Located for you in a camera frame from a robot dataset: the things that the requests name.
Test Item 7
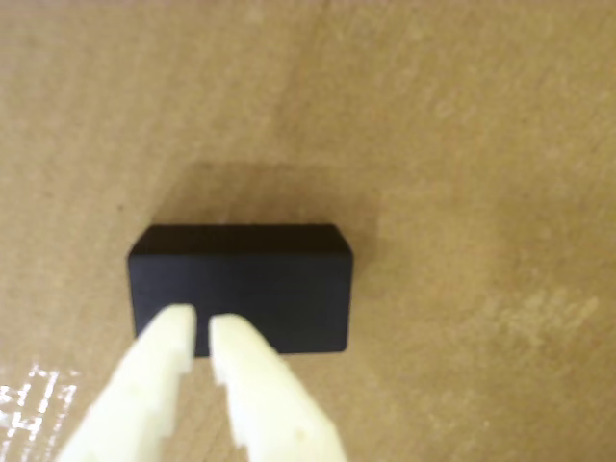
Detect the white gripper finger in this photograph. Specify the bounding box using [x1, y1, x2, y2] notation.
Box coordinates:
[57, 302, 197, 462]
[207, 313, 348, 462]

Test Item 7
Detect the black rectangular block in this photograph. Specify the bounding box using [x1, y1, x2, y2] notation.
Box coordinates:
[127, 223, 355, 358]

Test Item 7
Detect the brown cardboard sheet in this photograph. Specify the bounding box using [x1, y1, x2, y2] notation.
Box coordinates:
[0, 0, 616, 462]

